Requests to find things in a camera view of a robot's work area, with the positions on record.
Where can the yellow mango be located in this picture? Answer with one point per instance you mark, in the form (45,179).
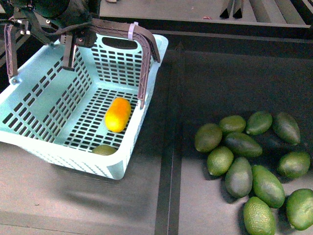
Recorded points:
(118,114)

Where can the green avocado pile one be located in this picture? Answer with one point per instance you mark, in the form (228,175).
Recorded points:
(208,137)

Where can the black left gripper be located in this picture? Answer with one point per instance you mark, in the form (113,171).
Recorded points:
(72,40)

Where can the green avocado pile eleven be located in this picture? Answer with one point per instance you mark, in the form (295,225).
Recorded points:
(299,209)

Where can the light blue plastic basket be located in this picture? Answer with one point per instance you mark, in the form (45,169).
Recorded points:
(58,115)

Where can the green avocado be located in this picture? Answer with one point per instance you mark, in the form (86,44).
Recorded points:
(104,150)

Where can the green avocado pile seven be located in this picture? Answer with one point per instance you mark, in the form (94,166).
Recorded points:
(238,180)

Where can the brown basket handle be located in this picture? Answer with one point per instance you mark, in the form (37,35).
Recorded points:
(101,27)

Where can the dark avocado pile five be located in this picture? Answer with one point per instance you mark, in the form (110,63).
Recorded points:
(243,145)

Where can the green avocado pile ten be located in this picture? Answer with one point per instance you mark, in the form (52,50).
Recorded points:
(258,217)

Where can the green avocado pile eight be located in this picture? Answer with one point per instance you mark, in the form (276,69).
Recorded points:
(267,187)

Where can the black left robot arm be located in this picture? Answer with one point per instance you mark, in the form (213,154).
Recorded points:
(72,17)

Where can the green avocado pile two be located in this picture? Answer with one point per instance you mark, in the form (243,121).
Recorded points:
(231,124)

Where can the green avocado pile nine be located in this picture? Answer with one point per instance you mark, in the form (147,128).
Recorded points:
(294,164)

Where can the dark avocado pile four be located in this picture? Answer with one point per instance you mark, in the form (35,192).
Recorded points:
(286,128)

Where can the white zip tie right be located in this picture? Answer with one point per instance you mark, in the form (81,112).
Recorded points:
(131,31)

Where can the green avocado pile three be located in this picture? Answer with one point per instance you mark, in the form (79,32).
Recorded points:
(258,123)

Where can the green avocado pile six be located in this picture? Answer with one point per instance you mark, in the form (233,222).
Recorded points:
(219,161)

